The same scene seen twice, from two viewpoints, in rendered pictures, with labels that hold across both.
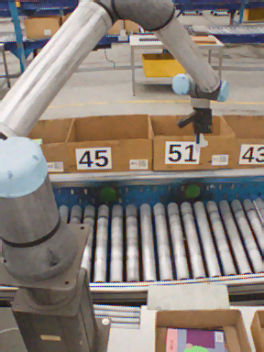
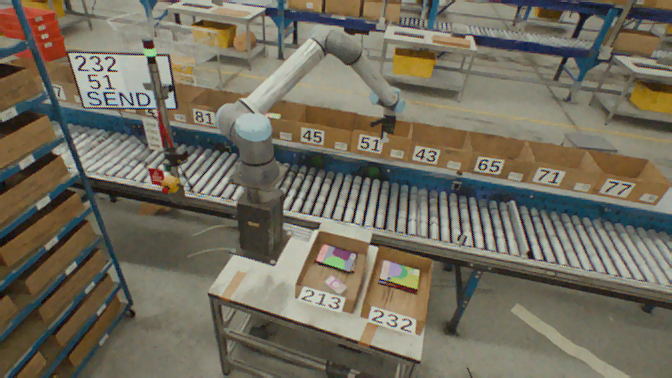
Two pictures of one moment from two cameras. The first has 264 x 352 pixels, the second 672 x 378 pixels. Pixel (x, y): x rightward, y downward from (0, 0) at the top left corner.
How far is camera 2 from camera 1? 0.96 m
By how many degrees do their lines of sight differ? 7
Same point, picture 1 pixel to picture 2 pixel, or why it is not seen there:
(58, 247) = (269, 170)
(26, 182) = (259, 135)
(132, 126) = (345, 120)
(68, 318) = (265, 211)
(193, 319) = (341, 242)
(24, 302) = (244, 200)
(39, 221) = (262, 154)
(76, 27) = (301, 57)
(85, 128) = (313, 114)
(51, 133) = (289, 112)
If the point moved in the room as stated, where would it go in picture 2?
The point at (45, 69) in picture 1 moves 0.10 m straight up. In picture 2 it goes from (280, 79) to (280, 57)
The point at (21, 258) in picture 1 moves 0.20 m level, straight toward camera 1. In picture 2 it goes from (249, 171) to (252, 199)
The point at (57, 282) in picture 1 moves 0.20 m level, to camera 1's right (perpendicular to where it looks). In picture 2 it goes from (264, 187) to (307, 195)
